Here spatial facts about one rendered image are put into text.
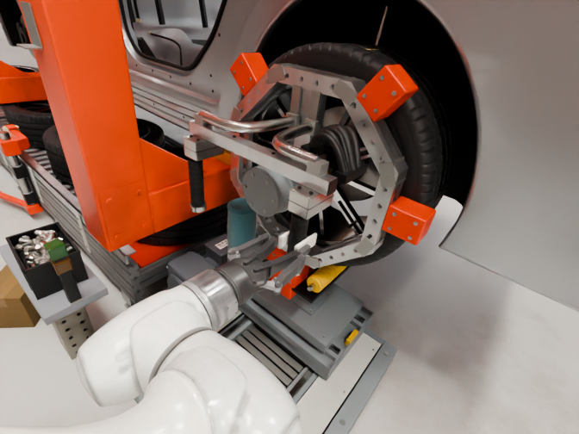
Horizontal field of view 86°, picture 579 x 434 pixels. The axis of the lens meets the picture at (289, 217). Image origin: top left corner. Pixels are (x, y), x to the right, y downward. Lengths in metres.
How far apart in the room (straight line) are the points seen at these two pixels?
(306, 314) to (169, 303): 0.91
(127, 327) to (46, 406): 1.08
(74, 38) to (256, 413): 0.85
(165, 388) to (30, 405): 1.21
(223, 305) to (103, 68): 0.69
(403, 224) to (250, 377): 0.51
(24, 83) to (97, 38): 2.01
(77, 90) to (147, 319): 0.66
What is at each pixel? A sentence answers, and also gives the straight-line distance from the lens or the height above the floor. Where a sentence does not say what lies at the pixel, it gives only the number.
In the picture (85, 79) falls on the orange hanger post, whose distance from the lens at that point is 0.96.
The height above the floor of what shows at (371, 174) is 0.83.
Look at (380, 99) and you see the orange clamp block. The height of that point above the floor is 1.10.
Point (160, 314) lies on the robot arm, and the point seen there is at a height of 0.89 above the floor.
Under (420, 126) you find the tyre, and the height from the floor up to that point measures 1.05.
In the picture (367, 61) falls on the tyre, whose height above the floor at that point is 1.16.
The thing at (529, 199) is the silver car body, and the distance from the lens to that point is 0.84.
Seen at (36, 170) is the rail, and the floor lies 0.39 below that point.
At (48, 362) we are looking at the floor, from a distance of 1.62.
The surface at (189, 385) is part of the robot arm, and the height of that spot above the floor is 0.93.
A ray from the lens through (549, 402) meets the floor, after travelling 1.85.
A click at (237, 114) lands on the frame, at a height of 0.96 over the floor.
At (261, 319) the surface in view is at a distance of 1.38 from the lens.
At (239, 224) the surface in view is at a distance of 0.92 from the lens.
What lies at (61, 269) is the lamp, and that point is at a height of 0.59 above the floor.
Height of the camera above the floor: 1.22
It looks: 33 degrees down
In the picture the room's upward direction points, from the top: 7 degrees clockwise
